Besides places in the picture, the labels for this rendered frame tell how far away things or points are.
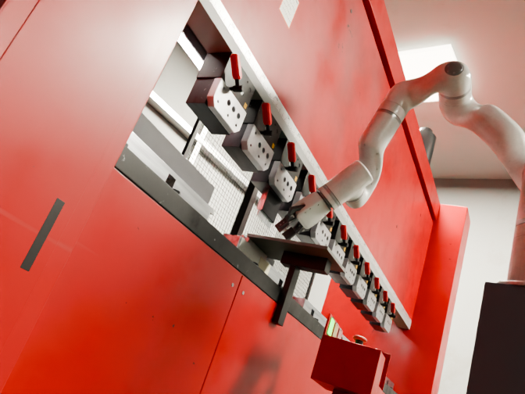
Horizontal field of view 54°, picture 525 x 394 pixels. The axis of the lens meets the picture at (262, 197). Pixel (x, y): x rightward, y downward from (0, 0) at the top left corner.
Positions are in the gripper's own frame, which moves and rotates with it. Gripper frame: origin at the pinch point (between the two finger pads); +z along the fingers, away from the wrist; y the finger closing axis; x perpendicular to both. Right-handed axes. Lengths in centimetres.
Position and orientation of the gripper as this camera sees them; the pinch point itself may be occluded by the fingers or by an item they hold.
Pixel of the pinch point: (285, 230)
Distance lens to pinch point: 161.8
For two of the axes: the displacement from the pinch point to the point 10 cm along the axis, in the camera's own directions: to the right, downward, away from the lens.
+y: -4.0, -4.8, -7.8
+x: 4.5, 6.4, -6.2
